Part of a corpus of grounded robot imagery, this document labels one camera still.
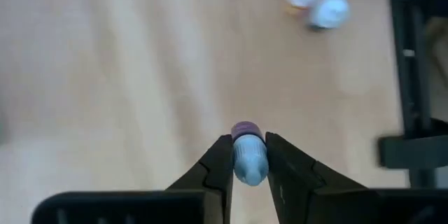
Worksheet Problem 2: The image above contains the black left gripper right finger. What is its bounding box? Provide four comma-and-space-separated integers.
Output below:
265, 131, 448, 224

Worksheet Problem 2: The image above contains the purple dropper bottle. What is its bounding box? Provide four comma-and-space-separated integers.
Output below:
230, 120, 270, 187

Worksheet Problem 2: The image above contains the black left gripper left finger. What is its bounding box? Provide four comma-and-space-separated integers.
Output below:
30, 133, 235, 224

